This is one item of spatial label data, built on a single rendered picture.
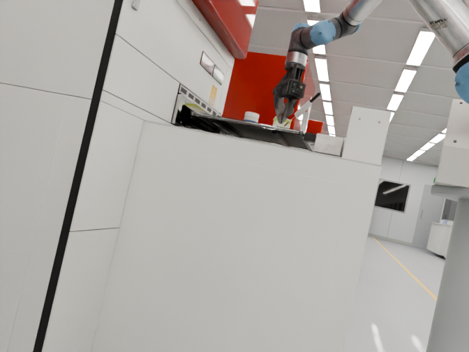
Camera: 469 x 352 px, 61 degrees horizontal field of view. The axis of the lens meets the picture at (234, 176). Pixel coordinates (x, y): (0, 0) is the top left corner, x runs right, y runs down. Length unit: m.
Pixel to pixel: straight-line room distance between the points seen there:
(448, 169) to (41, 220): 0.99
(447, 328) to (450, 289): 0.10
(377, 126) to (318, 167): 0.18
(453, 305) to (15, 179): 1.12
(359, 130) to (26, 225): 0.83
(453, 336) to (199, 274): 0.66
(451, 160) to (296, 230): 0.43
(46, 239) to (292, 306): 0.59
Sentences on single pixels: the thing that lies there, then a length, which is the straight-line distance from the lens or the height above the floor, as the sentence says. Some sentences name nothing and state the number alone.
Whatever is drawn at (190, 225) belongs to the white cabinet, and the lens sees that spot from 1.04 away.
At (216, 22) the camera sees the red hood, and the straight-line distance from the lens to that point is 1.44.
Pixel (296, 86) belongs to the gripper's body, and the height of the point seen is 1.09.
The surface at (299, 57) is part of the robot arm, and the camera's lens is 1.51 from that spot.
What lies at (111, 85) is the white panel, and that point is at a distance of 0.99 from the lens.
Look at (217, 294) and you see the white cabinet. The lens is 1.04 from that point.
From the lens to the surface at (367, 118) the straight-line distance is 1.06.
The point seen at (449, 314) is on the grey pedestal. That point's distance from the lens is 1.22.
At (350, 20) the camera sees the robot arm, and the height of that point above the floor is 1.33.
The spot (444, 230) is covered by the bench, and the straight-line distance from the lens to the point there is 11.94.
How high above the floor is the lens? 0.70
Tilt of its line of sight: 1 degrees up
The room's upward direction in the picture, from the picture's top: 13 degrees clockwise
